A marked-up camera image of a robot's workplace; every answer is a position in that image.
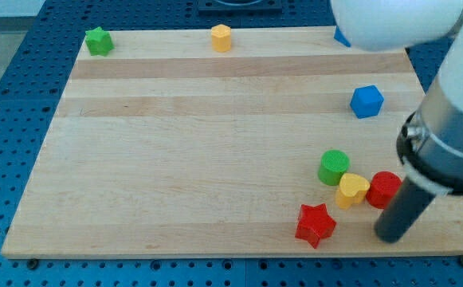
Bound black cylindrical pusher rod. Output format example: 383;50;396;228
374;179;436;243

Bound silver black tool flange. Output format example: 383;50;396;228
396;79;463;196

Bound red star block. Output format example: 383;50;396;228
295;203;337;249

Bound blue block behind arm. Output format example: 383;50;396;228
334;26;351;47

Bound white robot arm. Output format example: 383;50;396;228
331;0;463;243

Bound green star block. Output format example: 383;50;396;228
84;26;114;57

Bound red cylinder block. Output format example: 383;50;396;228
366;171;402;209

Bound yellow heart block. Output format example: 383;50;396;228
335;173;370;210

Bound green cylinder block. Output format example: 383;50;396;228
317;150;350;186

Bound blue cube block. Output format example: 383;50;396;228
350;85;384;119

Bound wooden board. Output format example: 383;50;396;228
1;26;463;259

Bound yellow hexagon block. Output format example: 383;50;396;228
210;24;232;53

